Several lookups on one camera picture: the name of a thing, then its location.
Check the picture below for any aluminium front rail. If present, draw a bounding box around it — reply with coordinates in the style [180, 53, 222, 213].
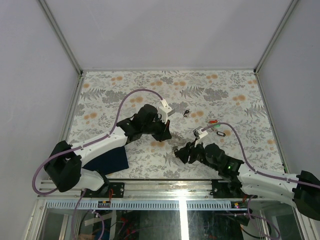
[37, 179, 306, 200]

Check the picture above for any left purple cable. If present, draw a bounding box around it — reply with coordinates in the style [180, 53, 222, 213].
[33, 88, 167, 240]

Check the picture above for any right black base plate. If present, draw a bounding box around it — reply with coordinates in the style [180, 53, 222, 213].
[210, 179, 251, 199]

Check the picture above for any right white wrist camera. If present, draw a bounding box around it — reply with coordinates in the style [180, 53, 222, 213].
[192, 126, 208, 147]

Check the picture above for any right aluminium frame post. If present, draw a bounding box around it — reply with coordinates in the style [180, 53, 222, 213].
[253, 0, 300, 74]

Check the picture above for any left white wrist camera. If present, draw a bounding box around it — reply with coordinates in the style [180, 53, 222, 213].
[157, 99, 176, 124]

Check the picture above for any left aluminium frame post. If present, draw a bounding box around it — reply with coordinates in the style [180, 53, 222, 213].
[36, 0, 83, 76]

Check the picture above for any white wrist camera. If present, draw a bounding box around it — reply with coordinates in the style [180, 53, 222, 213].
[192, 126, 208, 147]
[157, 99, 176, 124]

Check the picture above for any aluminium frame post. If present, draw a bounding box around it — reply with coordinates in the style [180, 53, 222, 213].
[36, 0, 83, 76]
[253, 0, 300, 74]

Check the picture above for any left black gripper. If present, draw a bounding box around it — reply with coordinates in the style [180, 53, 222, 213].
[142, 115, 173, 143]

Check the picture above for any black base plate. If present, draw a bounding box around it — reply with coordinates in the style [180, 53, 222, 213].
[210, 179, 251, 199]
[107, 182, 125, 199]

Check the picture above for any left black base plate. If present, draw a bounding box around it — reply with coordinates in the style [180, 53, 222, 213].
[107, 182, 125, 199]

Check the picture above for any black key with fob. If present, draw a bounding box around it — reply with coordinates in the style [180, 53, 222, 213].
[216, 131, 226, 137]

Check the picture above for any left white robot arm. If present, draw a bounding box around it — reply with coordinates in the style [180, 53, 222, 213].
[44, 104, 175, 198]

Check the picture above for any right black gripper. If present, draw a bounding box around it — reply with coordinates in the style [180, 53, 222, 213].
[174, 137, 220, 171]

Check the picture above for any silver keyring holder with rings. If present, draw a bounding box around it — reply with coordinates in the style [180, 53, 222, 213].
[168, 132, 188, 147]

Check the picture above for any dark blue cloth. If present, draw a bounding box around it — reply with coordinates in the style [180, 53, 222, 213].
[83, 146, 129, 175]

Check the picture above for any slotted grey cable duct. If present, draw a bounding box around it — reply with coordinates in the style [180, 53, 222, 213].
[46, 200, 246, 211]

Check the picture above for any floral patterned table mat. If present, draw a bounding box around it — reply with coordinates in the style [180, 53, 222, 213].
[67, 70, 284, 180]

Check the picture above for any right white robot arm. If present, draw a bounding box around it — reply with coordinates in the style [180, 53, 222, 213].
[174, 142, 320, 221]

